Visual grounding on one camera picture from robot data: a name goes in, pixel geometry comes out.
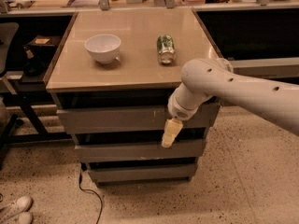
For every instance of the black box with label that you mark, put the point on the black box with label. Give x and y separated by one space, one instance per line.
41 41

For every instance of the grey top drawer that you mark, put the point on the grey top drawer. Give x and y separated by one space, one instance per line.
114 119

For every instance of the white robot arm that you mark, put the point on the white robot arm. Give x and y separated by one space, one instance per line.
201 79

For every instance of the grey drawer cabinet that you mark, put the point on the grey drawer cabinet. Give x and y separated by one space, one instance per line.
134 78

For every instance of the grey drawer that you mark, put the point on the grey drawer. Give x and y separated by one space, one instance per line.
114 119
140 151
142 173

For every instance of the white ceramic bowl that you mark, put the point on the white ceramic bowl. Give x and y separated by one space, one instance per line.
104 48

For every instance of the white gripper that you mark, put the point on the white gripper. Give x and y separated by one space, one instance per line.
177 110

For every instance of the white sneaker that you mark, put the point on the white sneaker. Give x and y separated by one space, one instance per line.
23 204
22 218

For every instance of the grey middle drawer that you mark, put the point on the grey middle drawer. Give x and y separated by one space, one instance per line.
140 151

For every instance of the green soda can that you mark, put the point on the green soda can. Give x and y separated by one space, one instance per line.
165 49

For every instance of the grey office chair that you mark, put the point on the grey office chair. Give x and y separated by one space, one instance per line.
7 33

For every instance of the grey bottom drawer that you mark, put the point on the grey bottom drawer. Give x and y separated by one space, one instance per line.
142 173

